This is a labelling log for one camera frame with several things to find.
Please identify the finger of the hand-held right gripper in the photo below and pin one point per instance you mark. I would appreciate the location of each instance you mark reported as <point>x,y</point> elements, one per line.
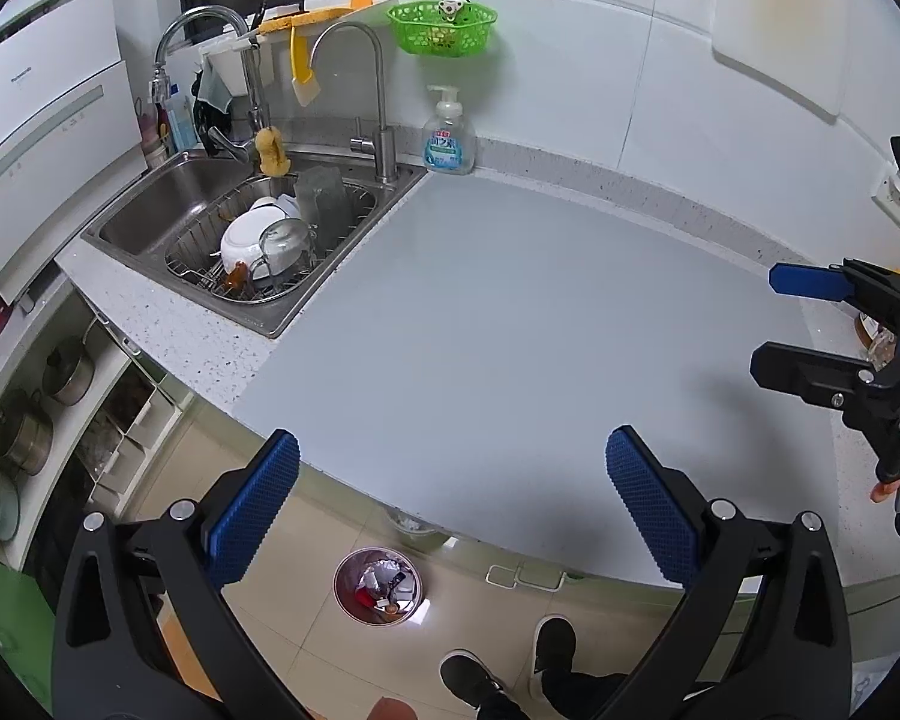
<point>802,371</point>
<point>806,279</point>

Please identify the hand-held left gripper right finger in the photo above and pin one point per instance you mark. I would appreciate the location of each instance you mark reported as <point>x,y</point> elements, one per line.
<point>649,517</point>

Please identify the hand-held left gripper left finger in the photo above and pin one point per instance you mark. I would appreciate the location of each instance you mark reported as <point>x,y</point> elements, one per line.
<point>259,514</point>

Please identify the round metal trash bin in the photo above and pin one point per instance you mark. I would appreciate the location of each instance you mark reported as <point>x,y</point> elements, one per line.
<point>345,577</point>

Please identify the red cloth pouch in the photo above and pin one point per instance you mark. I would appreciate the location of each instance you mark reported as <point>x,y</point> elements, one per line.
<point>365,598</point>

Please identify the person's left hand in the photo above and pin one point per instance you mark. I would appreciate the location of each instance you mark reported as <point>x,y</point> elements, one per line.
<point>392,711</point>

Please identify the small clear container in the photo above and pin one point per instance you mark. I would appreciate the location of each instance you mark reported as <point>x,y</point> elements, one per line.
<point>874,337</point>

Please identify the white storage bin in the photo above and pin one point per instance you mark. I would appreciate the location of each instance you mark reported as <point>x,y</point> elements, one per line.
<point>120,435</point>

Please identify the person's right black shoe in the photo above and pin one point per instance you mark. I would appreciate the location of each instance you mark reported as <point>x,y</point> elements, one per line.
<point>555,649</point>

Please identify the person's black shoe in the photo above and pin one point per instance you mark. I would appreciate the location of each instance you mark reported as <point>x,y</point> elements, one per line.
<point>469,679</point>
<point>555,649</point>

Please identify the person's dark pants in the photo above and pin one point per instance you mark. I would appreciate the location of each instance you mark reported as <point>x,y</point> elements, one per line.
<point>570,697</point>

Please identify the steel pot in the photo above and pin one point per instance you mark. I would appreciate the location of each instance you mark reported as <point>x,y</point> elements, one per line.
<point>22,435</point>
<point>71,373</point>

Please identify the brown glass cup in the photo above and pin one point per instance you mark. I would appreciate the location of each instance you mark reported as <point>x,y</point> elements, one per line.
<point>236,275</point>

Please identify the person's left black shoe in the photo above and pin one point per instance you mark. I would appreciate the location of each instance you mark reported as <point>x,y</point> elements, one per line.
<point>469,679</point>

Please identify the white bowl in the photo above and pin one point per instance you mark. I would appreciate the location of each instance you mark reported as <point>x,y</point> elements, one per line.
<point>244,236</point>

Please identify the frosted glass container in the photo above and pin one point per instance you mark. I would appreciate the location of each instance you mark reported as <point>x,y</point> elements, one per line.
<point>321,199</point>

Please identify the stainless steel sink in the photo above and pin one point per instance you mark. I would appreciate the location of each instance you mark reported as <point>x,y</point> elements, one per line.
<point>165,202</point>

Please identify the yellow sponge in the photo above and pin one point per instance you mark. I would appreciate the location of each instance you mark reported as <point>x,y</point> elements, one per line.
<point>271,154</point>

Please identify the hand soap pump bottle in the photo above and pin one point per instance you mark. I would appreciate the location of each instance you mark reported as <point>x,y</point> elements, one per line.
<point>446,142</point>

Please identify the blue detergent bottle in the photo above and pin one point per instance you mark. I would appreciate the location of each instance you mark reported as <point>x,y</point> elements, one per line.
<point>181,120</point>

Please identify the white dishwasher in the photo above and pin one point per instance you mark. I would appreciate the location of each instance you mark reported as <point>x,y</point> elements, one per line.
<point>45,142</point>

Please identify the grey dish cloth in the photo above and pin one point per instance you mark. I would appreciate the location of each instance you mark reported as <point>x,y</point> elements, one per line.
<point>214,86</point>

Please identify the green plastic basket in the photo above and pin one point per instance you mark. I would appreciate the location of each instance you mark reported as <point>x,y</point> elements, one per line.
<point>442,34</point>

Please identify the slim steel gooseneck faucet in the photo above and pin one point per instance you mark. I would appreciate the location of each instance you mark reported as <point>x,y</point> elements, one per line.
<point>381,90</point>

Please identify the yellow dish brush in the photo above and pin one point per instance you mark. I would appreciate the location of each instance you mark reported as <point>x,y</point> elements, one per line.
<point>301,71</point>

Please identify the panda suction hook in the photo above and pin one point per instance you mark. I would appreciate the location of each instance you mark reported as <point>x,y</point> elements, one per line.
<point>450,7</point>

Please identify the yellow plastic rack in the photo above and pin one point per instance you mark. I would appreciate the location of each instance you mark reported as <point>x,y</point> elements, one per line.
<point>319,15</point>

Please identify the tall chrome sprayer faucet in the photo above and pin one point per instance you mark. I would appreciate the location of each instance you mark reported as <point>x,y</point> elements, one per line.
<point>202,13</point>

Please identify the white wall socket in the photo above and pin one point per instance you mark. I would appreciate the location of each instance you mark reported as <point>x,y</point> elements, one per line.
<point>889,195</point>

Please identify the white wall-mounted panel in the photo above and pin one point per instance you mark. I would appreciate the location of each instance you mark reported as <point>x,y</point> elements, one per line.
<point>780,15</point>

